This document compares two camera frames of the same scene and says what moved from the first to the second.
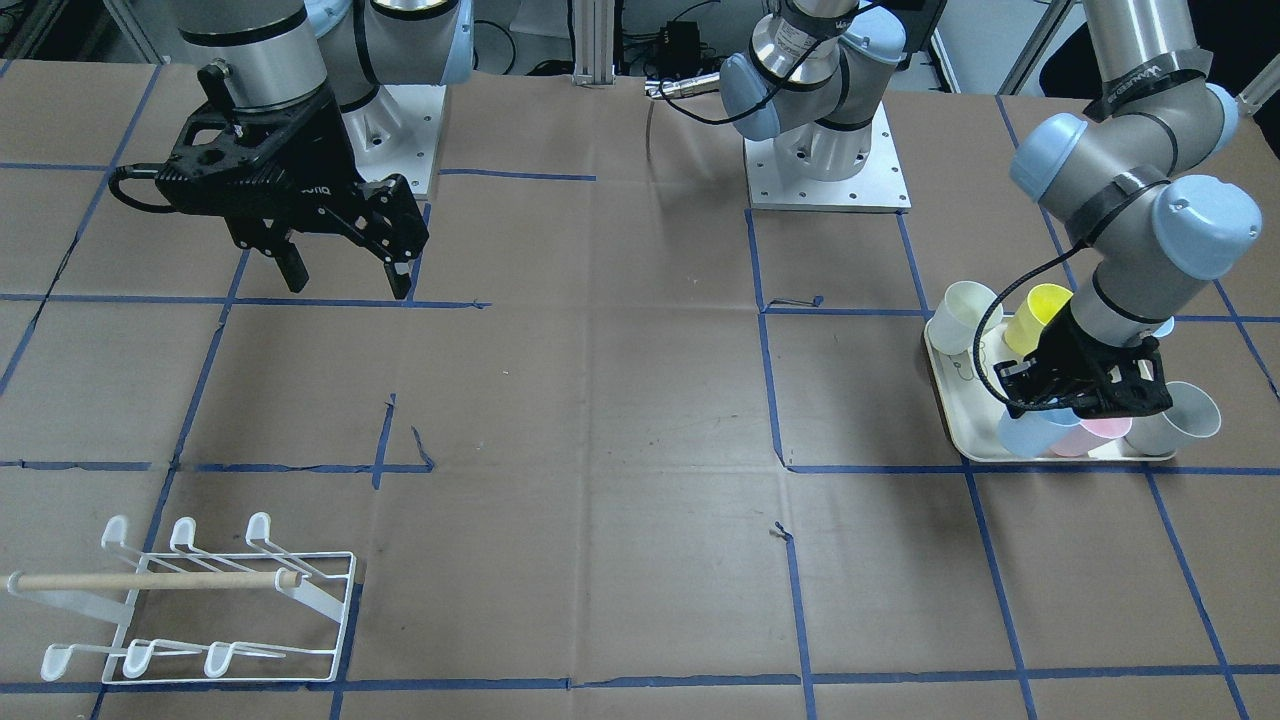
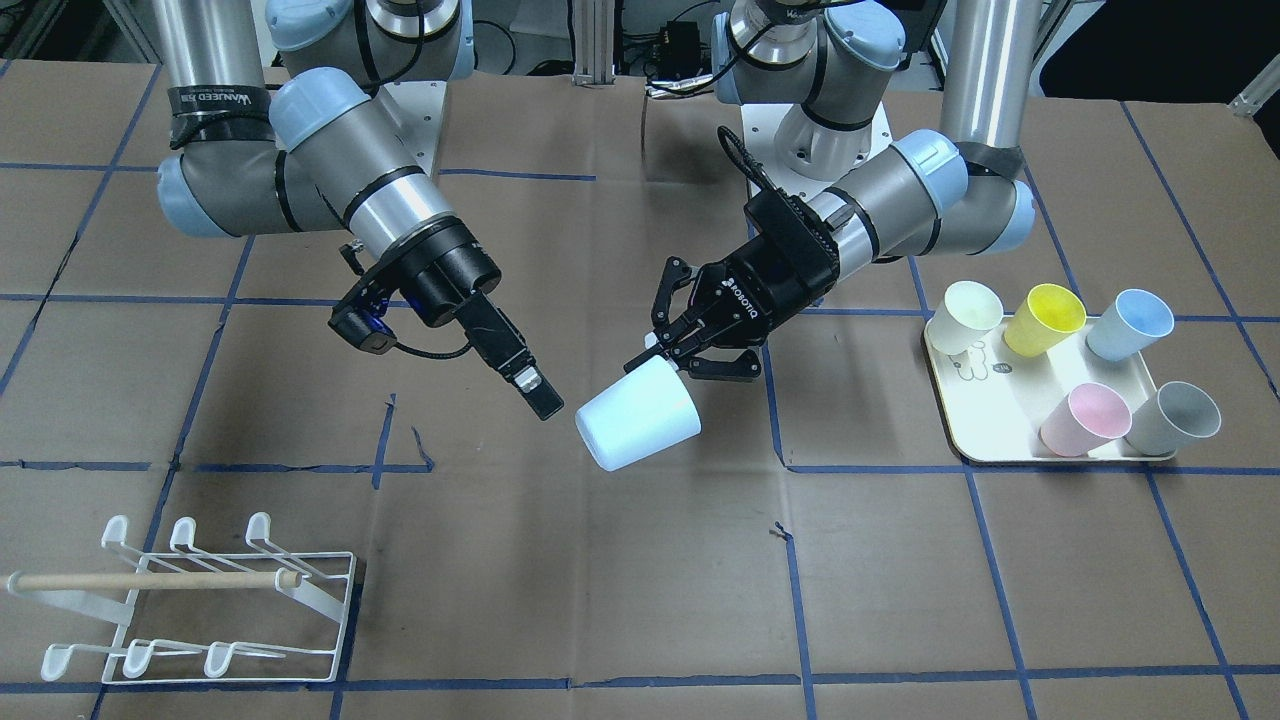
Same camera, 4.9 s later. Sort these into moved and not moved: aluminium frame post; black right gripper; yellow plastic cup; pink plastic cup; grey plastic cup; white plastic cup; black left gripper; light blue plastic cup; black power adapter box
Moved: light blue plastic cup; black right gripper; black left gripper
Not moved: yellow plastic cup; black power adapter box; aluminium frame post; pink plastic cup; white plastic cup; grey plastic cup
